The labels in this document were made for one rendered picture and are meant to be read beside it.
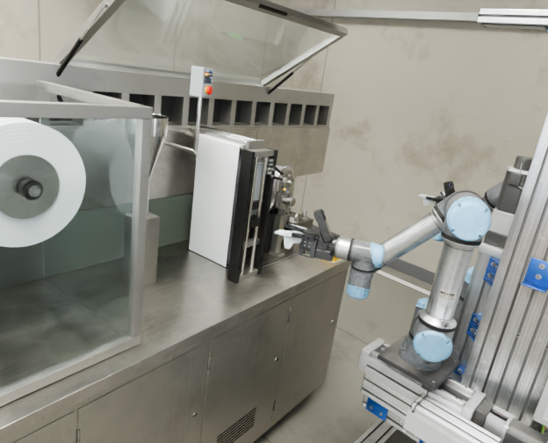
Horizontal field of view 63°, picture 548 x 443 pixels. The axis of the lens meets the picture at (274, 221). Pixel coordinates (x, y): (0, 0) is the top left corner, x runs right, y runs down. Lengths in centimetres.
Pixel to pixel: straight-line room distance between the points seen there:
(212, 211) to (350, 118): 316
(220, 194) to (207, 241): 23
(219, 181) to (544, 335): 131
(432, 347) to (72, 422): 106
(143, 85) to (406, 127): 316
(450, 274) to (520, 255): 31
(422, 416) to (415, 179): 317
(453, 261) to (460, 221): 13
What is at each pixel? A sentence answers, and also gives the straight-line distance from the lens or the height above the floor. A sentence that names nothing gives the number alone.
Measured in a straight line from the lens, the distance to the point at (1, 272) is 114.
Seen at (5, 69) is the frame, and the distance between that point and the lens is 164.
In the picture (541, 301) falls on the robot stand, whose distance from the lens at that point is 171.
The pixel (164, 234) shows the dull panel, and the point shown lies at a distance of 212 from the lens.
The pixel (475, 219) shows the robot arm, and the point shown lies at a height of 141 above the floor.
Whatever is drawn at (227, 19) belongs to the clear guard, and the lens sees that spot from 173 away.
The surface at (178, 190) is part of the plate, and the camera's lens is 209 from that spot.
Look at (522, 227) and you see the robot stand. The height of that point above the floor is 136.
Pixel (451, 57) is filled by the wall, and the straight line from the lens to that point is 449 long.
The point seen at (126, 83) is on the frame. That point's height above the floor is 161.
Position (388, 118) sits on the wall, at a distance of 469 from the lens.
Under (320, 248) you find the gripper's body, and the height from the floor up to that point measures 120.
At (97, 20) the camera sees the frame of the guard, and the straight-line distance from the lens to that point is 153.
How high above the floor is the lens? 172
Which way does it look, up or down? 18 degrees down
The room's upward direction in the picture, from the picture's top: 8 degrees clockwise
